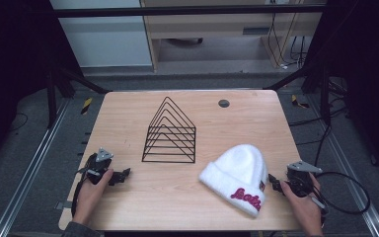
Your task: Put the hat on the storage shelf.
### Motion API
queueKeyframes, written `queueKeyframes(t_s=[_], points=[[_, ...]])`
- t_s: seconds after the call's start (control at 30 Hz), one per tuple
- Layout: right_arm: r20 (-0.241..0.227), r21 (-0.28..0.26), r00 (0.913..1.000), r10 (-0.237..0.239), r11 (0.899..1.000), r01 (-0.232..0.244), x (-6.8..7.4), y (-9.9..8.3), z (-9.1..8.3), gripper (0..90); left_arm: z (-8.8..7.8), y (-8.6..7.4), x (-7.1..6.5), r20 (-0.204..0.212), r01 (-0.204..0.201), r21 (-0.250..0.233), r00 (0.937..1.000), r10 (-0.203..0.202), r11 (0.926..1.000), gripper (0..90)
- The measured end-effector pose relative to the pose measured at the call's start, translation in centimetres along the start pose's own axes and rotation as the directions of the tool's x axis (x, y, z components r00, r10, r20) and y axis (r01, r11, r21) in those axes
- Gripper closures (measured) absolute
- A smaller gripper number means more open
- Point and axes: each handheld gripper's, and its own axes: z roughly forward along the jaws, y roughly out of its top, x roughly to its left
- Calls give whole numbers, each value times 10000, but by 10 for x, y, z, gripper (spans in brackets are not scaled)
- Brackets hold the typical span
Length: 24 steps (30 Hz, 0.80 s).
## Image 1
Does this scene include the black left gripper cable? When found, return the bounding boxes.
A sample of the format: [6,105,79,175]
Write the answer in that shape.
[70,153,97,219]

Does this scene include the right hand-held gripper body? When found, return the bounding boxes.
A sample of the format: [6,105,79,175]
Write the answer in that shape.
[285,160,324,198]

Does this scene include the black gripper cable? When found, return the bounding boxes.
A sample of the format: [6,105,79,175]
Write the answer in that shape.
[70,153,97,219]
[310,171,372,216]

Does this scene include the black metal stand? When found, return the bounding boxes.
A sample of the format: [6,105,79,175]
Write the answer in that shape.
[271,60,333,126]
[44,64,112,130]

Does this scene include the light wooden desk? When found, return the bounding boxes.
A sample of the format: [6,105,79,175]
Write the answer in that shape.
[139,0,327,74]

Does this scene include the black floor cables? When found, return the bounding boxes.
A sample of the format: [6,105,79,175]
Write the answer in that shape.
[287,77,353,167]

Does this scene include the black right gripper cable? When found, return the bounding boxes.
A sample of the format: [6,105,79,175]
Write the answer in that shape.
[310,171,372,216]

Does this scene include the silver floor rail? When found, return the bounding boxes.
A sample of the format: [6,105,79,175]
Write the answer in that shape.
[0,98,71,237]
[305,95,379,237]

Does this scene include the white fluffy beanie hat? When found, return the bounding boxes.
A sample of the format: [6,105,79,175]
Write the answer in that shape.
[198,143,269,219]

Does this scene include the hanging desk cables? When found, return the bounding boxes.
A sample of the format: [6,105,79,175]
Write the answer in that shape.
[266,0,309,71]

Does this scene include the person's left hand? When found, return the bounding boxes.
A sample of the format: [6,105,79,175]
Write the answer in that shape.
[72,168,114,227]

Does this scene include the white cabinet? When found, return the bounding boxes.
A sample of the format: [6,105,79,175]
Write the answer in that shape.
[48,0,154,69]

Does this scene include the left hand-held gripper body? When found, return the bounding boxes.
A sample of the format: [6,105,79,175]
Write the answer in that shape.
[77,146,114,186]

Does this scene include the yellow black striped tape marker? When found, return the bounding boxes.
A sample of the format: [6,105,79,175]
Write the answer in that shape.
[290,94,310,110]
[80,96,94,117]

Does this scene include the black wire file rack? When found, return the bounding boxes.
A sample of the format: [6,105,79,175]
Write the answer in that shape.
[140,96,197,165]

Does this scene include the black horizontal metal bar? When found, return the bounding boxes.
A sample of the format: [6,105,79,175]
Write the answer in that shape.
[52,3,327,19]

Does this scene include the person's right hand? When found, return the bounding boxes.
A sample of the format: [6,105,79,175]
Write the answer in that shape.
[279,173,324,237]

